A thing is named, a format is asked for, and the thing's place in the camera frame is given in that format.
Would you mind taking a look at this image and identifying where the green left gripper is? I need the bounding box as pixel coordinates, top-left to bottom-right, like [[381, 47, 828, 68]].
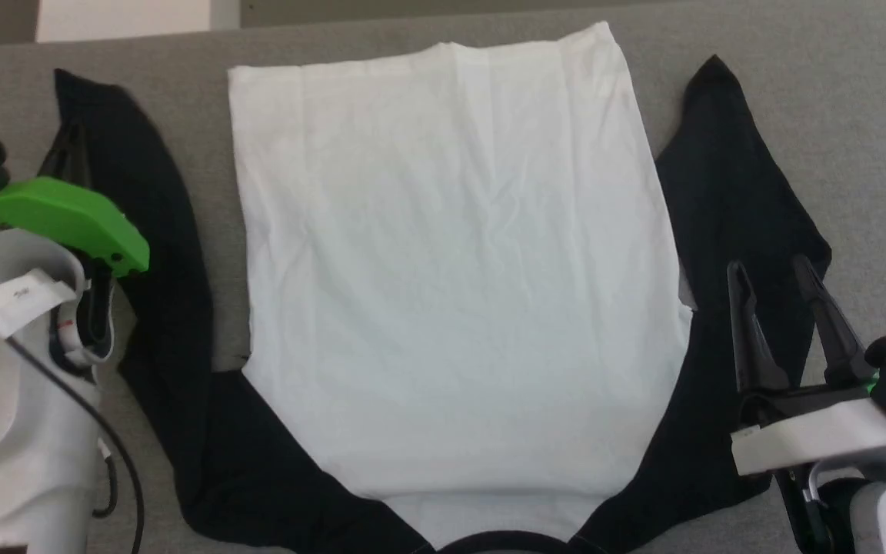
[[0, 117, 151, 279]]

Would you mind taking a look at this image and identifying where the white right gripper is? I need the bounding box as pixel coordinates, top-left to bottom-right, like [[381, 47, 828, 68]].
[[725, 254, 886, 477]]

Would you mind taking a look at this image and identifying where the white shirt with black sleeves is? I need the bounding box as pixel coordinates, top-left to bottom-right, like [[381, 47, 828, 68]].
[[53, 22, 834, 554]]

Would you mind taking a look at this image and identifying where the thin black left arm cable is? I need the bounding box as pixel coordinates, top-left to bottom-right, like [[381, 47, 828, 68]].
[[6, 337, 144, 554]]

